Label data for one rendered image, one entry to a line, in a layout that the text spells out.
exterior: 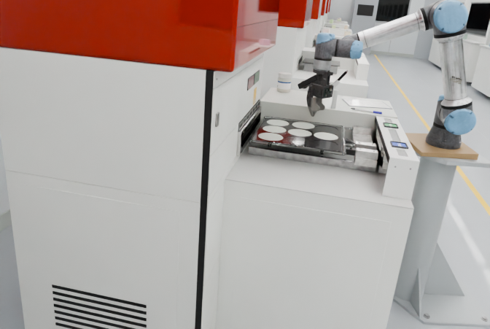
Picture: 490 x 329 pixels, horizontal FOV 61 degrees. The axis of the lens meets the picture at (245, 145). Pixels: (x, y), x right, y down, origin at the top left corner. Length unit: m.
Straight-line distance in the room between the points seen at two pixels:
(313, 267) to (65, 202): 0.87
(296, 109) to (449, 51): 0.67
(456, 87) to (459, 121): 0.14
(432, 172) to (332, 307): 0.82
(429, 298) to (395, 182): 1.13
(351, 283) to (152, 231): 0.71
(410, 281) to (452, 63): 1.11
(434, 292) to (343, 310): 0.97
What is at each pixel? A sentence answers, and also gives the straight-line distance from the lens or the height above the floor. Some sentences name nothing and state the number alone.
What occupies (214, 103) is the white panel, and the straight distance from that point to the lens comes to 1.18.
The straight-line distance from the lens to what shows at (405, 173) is 1.47.
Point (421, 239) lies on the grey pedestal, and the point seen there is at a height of 0.38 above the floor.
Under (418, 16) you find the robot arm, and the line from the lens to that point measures 1.96.
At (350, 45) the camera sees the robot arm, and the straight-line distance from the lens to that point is 1.82.
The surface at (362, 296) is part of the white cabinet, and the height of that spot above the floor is 0.46.
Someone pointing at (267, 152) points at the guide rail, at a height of 0.84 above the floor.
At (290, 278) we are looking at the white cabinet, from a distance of 1.59.
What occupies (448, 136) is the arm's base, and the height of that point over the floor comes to 0.90.
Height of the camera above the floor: 1.41
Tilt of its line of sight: 19 degrees down
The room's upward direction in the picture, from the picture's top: 5 degrees clockwise
